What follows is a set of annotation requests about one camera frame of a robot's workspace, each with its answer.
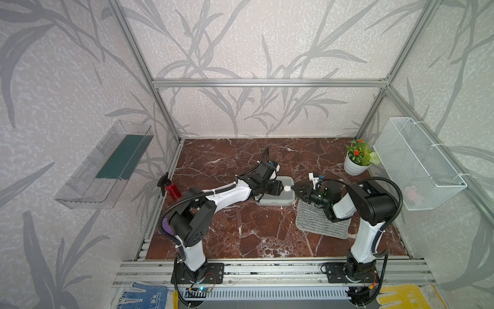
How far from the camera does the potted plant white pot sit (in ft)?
3.07

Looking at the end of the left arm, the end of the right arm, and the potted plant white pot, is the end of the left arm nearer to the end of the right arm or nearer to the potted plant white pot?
the end of the right arm

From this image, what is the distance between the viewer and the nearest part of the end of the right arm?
0.77 meters

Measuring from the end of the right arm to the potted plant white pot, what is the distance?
149 millimetres
